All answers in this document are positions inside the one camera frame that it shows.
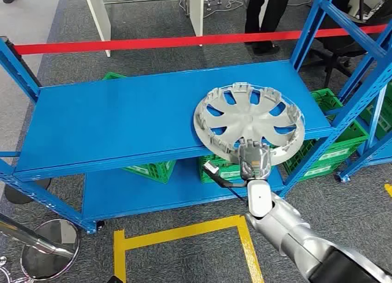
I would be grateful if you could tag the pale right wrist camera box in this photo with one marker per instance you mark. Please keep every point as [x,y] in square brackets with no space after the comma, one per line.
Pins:
[211,168]

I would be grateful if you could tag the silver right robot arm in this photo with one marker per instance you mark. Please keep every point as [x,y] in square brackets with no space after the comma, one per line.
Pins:
[291,232]

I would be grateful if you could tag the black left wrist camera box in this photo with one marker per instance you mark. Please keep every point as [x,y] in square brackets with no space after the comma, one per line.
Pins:
[115,279]

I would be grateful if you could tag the black office chair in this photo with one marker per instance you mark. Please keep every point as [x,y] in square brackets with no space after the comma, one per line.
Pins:
[337,46]

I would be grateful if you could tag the grey plastic wheel hubcap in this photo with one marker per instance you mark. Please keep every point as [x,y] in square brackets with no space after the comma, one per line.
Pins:
[245,123]

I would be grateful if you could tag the red barrier belt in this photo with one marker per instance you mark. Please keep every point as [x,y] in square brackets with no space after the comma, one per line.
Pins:
[183,41]

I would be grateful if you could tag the white desk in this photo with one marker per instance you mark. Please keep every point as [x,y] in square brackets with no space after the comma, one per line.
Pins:
[97,17]

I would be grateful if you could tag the chrome stanchion post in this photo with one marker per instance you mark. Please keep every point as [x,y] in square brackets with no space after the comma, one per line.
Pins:
[49,248]

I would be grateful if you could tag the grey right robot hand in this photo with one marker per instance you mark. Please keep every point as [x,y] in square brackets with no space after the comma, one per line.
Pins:
[254,163]

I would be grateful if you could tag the blue metal shelf rack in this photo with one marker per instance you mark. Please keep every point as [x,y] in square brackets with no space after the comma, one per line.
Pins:
[122,110]
[375,123]

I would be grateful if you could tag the tall open green crate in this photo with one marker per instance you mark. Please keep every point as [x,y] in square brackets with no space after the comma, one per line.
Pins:
[337,151]

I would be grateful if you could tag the green plastic crate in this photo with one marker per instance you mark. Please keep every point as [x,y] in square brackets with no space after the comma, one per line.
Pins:
[214,173]
[388,125]
[152,171]
[113,76]

